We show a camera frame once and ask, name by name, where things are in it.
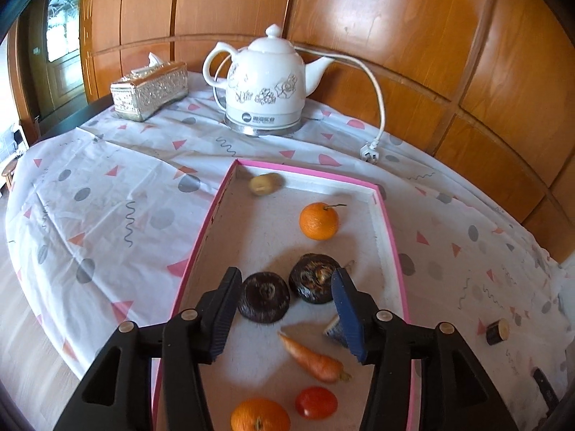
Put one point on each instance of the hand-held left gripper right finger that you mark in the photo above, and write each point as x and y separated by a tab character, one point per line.
348	314

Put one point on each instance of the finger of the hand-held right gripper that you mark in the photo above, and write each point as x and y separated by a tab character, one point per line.
546	388

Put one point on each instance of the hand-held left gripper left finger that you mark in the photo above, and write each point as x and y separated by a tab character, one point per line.
224	314

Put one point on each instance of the dark-skinned yam wedge slice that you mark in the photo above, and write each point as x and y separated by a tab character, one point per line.
336	332

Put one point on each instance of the dark brown round vegetable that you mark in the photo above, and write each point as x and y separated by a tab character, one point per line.
265	298

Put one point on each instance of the dark brown water chestnut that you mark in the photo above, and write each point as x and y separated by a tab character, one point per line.
310	280

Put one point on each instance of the orange carrot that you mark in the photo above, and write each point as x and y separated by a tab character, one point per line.
314	359

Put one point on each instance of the pink cardboard tray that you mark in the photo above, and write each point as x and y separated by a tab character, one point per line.
269	242

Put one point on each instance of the red tomato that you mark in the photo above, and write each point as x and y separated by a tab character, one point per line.
316	402

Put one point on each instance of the orange with long twig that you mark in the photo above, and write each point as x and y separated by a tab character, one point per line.
318	222

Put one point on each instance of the orange with short stem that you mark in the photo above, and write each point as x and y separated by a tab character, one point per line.
258	417

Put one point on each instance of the small yellow potato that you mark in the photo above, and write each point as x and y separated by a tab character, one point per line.
265	184

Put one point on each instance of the dark-skinned yam cylinder piece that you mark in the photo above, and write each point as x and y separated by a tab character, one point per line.
497	332

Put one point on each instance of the white patterned tablecloth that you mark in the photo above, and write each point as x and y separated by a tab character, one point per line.
112	197

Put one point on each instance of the white ceramic electric kettle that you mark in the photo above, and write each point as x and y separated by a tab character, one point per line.
265	81

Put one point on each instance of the silver embossed tissue box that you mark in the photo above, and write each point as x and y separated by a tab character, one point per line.
148	90

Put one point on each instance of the small wooden stool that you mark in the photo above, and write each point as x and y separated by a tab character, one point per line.
9	168

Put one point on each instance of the wooden door with glass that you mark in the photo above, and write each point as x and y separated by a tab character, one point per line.
63	54

